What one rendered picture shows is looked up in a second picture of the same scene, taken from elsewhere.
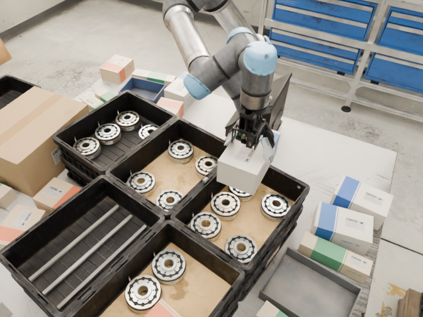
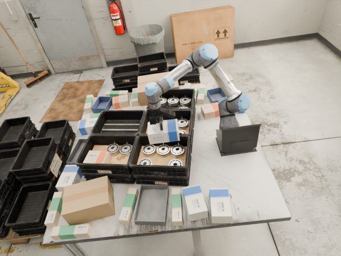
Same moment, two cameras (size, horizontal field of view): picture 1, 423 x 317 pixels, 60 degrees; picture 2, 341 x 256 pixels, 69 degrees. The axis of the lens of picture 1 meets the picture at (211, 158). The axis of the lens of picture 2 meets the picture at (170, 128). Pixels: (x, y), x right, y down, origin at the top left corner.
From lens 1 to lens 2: 136 cm
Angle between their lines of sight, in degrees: 47
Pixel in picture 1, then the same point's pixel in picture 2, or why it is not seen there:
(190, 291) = (122, 160)
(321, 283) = (162, 208)
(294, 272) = (161, 196)
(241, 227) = (158, 161)
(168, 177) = not seen: hidden behind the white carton
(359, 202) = (212, 201)
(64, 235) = (124, 121)
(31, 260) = (111, 120)
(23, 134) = not seen: hidden behind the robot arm
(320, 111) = not seen: outside the picture
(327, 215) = (192, 190)
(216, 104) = (240, 122)
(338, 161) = (250, 188)
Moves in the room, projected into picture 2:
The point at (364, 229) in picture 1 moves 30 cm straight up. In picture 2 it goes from (195, 208) to (192, 180)
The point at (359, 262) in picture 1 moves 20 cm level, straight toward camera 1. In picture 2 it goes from (176, 215) to (146, 211)
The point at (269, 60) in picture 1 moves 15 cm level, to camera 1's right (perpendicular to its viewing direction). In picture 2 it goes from (147, 90) to (159, 103)
